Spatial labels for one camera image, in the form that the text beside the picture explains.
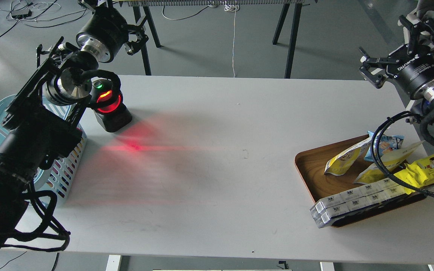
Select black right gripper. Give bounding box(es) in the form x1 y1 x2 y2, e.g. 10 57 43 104
358 14 434 100

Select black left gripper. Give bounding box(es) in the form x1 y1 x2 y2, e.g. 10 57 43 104
76 0 149 63

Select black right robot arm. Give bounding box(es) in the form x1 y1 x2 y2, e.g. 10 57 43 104
359 15 434 146

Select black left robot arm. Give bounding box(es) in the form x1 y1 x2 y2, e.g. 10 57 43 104
0 0 149 252

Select blue white snack bag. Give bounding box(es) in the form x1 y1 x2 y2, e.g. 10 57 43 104
364 134 405 162

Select yellow cartoon snack bag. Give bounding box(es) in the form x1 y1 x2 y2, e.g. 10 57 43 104
394 154 434 189

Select yellow white snack pouch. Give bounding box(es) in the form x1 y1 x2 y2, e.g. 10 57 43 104
353 140 424 184

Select white boxed snack row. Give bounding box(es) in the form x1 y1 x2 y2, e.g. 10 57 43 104
309 178 407 228

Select light blue plastic basket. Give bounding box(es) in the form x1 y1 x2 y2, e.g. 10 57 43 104
0 95 88 206

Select black table trestle legs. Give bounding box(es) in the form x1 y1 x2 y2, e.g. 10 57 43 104
106 0 303 79

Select black barcode scanner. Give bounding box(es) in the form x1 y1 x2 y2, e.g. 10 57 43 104
89 79 133 132

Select brown wooden tray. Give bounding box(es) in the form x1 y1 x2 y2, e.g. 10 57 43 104
294 135 425 227

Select floor cables and adapter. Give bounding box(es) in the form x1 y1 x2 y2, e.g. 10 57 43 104
0 0 90 53

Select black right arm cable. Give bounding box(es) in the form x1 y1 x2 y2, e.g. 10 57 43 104
370 111 434 205

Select white hanging cable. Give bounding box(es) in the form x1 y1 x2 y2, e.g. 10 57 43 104
224 3 241 78

